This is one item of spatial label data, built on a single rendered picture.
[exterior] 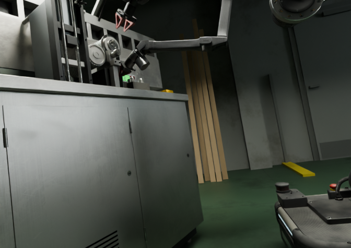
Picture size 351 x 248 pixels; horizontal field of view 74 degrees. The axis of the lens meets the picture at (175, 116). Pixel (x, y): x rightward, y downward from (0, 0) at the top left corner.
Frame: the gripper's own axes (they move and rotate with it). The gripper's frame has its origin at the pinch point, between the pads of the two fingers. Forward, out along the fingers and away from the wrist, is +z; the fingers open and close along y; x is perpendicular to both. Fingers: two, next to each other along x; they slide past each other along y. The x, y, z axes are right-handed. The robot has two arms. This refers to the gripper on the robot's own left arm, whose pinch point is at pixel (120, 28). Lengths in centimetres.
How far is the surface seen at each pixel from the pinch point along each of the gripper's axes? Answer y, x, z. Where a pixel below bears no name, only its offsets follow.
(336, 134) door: 293, -140, -4
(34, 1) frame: -23, 51, 16
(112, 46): 1.0, 1.7, 12.2
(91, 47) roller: -12.5, 0.8, 15.7
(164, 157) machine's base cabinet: 2, -68, 39
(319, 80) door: 291, -77, -50
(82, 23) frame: -26.7, -4.8, 2.9
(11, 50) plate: -39, 25, 38
